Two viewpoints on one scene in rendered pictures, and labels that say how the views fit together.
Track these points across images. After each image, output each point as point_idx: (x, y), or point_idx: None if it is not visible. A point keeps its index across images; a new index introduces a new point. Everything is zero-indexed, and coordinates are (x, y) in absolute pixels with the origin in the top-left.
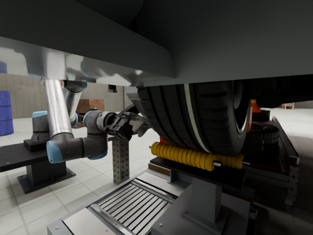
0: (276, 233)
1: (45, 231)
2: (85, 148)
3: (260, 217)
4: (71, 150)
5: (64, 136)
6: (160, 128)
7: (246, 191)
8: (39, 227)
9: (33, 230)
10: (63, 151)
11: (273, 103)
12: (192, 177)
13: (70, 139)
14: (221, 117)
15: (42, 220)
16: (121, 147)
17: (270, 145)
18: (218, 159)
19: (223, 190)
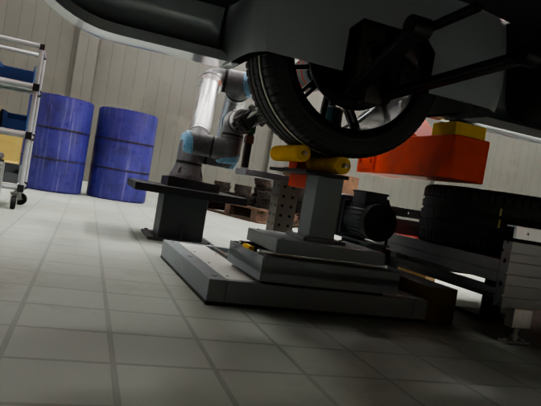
0: (436, 332)
1: (159, 254)
2: (215, 144)
3: (442, 327)
4: (201, 142)
5: (200, 129)
6: (262, 112)
7: (435, 285)
8: (154, 252)
9: (149, 251)
10: (195, 140)
11: (344, 93)
12: (304, 189)
13: (204, 133)
14: (273, 91)
15: (158, 251)
16: (282, 200)
17: (521, 224)
18: (325, 163)
19: (403, 279)
